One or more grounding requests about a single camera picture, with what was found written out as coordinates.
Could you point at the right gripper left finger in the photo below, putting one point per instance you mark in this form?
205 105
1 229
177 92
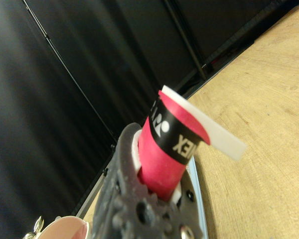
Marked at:
119 174

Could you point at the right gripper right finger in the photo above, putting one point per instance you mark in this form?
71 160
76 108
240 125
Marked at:
189 214

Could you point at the white bin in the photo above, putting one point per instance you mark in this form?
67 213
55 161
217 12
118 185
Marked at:
64 229

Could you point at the black curtain stand pole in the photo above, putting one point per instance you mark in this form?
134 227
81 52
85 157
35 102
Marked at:
66 67
187 41

